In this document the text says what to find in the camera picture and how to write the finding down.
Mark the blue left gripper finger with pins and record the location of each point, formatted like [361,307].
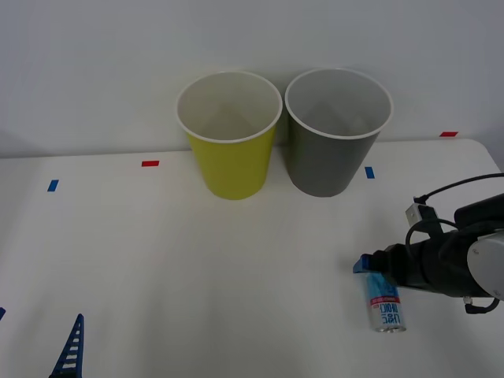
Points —
[2,313]
[73,350]

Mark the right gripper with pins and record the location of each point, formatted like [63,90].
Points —
[417,265]

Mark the blue and white drink can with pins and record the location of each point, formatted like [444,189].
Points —
[388,311]

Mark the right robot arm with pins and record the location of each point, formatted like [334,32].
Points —
[484,252]

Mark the grey plastic bin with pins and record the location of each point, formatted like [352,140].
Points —
[327,165]

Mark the yellow-green plastic bin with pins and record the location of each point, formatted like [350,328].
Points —
[232,169]

